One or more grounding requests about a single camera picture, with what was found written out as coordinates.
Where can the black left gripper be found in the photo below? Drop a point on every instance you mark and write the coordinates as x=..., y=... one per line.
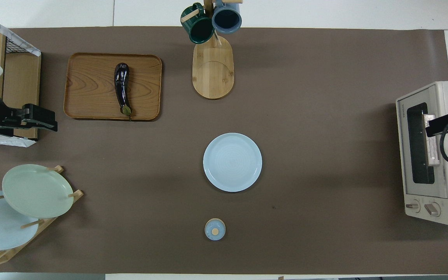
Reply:
x=18, y=120

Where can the dark purple eggplant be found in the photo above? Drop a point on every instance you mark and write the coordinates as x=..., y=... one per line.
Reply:
x=121, y=85

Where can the light blue ridged plate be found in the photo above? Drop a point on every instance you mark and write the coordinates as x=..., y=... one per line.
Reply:
x=232, y=162

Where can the beige oven knob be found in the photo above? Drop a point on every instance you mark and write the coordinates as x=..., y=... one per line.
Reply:
x=412, y=206
x=433, y=209

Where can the wooden two-tier shelf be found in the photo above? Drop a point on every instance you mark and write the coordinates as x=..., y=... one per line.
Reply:
x=21, y=77

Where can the rectangular wooden tray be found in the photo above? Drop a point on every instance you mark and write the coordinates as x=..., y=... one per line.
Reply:
x=91, y=85

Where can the pale green plate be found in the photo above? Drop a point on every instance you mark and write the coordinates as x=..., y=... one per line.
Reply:
x=37, y=190

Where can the wooden plate rack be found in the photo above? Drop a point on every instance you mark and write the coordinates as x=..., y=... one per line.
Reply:
x=78, y=193

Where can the brown table mat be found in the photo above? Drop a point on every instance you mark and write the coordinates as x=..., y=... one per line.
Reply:
x=286, y=116

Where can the wooden mug tree stand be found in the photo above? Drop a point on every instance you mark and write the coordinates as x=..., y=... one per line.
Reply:
x=213, y=74

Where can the dark green mug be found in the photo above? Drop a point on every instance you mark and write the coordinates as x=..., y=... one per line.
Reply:
x=200, y=29

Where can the small blue lid wooden knob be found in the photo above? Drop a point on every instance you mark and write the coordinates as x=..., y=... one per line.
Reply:
x=209, y=229

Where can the blue mug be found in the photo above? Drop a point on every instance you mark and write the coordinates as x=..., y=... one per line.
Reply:
x=226, y=19

